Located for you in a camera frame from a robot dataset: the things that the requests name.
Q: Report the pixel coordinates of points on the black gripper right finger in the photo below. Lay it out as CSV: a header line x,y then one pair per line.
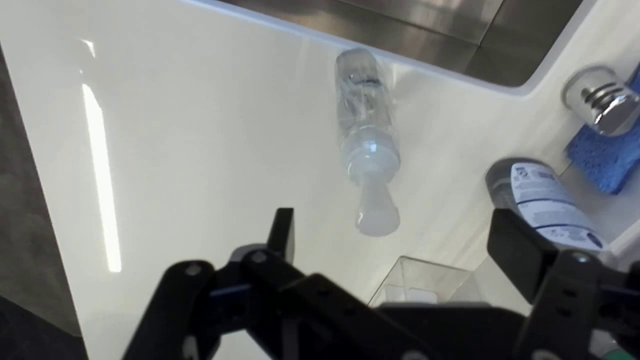
x,y
581,300

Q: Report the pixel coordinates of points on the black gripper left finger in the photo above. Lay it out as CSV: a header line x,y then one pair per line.
x,y
266,300

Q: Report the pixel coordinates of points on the clear plastic bottle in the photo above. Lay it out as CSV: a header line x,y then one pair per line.
x,y
367,133

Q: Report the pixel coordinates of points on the dish soap bottle green cap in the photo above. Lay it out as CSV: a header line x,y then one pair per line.
x,y
542,202

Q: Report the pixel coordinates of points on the stainless steel sink basin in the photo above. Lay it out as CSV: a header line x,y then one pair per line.
x,y
426,26

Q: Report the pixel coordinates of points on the clear acrylic napkin box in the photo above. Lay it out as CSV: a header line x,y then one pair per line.
x,y
421,280

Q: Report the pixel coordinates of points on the tall chrome faucet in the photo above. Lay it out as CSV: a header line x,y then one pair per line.
x,y
603,100

